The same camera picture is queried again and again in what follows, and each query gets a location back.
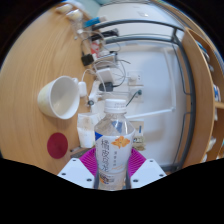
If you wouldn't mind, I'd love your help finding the wooden shelf unit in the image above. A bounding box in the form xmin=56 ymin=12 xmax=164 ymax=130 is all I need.
xmin=180 ymin=27 xmax=224 ymax=168

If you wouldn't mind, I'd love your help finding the flat round red coaster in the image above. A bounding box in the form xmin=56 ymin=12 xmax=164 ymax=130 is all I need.
xmin=46 ymin=132 xmax=70 ymax=160

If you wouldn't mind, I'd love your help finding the white ceramic cup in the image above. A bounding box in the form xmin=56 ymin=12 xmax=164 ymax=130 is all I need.
xmin=37 ymin=75 xmax=81 ymax=121

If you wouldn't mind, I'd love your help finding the black power adapter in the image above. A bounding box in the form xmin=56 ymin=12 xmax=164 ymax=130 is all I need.
xmin=98 ymin=81 xmax=115 ymax=93

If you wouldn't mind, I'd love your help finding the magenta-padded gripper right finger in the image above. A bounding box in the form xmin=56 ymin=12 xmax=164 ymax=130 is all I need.
xmin=126 ymin=147 xmax=167 ymax=190

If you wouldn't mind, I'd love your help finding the white pole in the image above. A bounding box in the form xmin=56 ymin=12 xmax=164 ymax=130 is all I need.
xmin=125 ymin=106 xmax=176 ymax=121

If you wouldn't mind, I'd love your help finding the small black box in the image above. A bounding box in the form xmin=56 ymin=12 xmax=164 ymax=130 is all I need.
xmin=81 ymin=53 xmax=95 ymax=67

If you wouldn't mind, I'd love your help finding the white paper packet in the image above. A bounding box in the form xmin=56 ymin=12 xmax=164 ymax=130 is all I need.
xmin=76 ymin=112 xmax=102 ymax=149

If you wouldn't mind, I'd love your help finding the small white oval device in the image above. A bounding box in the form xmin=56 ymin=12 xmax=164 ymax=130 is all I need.
xmin=77 ymin=81 xmax=88 ymax=98

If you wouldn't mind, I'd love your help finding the white wall socket with plug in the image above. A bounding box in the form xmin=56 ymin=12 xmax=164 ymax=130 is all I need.
xmin=125 ymin=86 xmax=145 ymax=108

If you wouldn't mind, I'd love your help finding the clear plastic drink bottle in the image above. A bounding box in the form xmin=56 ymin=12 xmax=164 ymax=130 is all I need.
xmin=93 ymin=98 xmax=136 ymax=191

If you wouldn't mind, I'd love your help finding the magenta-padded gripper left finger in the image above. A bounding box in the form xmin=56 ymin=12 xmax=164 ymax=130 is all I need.
xmin=57 ymin=147 xmax=99 ymax=190

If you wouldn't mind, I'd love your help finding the white power adapter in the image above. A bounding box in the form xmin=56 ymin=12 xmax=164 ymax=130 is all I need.
xmin=96 ymin=67 xmax=115 ymax=83

